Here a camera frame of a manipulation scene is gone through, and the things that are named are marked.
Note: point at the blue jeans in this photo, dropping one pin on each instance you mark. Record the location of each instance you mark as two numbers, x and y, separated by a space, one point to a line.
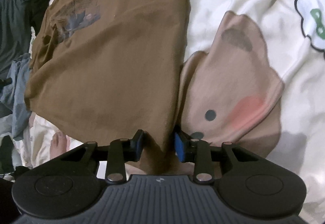
14 114

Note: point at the white bear print duvet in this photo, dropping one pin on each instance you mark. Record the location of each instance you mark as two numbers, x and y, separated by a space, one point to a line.
252 86

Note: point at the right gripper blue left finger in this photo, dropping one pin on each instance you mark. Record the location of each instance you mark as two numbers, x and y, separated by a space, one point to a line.
120 152

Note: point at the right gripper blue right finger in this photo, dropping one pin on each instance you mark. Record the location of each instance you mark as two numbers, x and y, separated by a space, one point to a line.
196 151

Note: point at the dark green pillow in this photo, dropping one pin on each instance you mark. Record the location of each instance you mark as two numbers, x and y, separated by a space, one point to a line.
15 32

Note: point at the brown t-shirt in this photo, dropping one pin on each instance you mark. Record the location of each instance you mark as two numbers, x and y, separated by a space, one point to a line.
103 69

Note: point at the black garment left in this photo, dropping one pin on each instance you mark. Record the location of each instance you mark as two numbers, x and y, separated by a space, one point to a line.
38 8

